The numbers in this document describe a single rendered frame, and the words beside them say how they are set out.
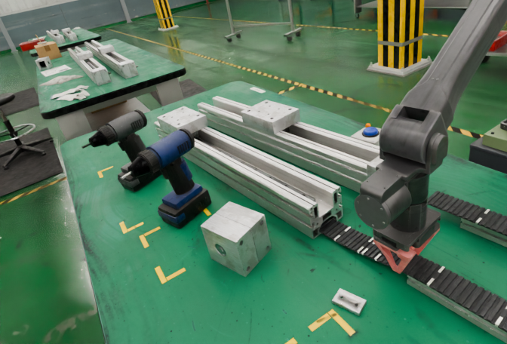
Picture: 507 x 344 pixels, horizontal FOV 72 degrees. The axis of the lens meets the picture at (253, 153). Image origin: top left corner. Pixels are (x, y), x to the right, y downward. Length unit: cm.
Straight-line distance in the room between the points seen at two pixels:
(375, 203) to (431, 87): 19
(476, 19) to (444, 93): 14
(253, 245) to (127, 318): 28
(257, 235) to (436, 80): 42
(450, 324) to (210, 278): 43
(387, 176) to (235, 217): 33
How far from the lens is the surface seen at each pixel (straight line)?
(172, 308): 75
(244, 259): 72
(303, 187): 84
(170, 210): 90
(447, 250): 79
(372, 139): 101
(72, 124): 246
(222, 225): 72
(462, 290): 68
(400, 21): 398
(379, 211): 52
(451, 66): 60
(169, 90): 253
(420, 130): 53
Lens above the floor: 133
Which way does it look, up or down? 29 degrees down
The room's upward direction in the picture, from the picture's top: 12 degrees counter-clockwise
